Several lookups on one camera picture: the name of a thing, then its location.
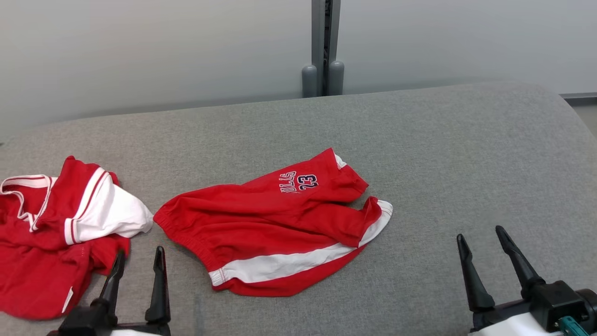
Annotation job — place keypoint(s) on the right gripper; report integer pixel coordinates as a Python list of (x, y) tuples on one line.
[(508, 324)]

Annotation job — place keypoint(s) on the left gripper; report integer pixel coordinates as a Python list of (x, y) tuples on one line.
[(149, 329)]

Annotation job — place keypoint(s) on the red white basketball jersey shirt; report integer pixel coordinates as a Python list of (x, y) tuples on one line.
[(42, 252)]

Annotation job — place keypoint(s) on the red white basketball shorts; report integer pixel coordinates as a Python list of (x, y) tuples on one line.
[(261, 224)]

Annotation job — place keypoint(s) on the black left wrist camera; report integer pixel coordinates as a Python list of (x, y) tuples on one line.
[(86, 322)]

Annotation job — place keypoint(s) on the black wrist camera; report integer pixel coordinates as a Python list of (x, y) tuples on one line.
[(86, 322), (557, 298)]

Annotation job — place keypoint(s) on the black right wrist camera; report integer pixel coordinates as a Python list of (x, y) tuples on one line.
[(557, 298)]

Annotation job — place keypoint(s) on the teal right camera connector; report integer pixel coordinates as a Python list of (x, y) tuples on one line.
[(572, 327)]

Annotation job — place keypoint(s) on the grey cylinder post foot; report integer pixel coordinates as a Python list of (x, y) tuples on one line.
[(309, 81), (336, 78)]

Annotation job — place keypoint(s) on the grey partition post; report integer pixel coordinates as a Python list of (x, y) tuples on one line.
[(322, 32)]

